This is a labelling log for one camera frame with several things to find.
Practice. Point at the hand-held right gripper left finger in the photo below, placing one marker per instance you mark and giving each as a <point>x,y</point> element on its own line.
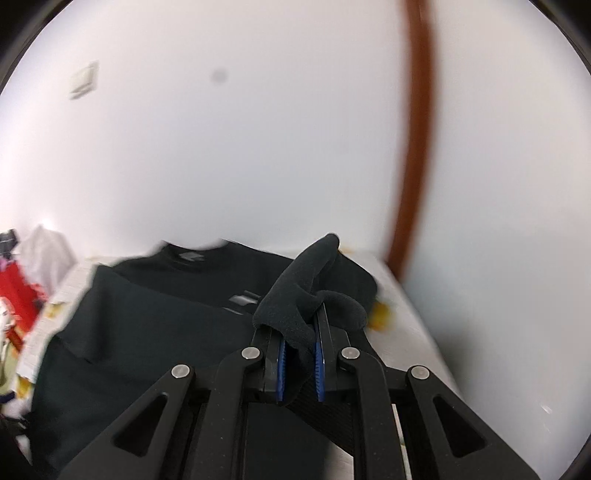
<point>282,369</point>

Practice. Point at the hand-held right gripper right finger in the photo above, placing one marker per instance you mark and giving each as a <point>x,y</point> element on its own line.
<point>319,369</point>

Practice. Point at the black shirt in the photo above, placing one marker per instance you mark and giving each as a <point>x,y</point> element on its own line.
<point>152,323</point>

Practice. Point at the fruit print tablecloth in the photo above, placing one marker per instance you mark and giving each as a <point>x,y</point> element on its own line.
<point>415,332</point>

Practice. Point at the white plastic bag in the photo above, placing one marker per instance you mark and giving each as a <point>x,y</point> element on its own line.
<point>46,258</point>

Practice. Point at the red bag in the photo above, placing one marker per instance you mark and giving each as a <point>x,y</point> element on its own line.
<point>16,295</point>

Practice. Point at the brown wooden door frame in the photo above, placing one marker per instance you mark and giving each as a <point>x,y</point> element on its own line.
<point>418,138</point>

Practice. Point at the white wall switch plate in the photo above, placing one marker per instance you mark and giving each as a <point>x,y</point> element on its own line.
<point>84,81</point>

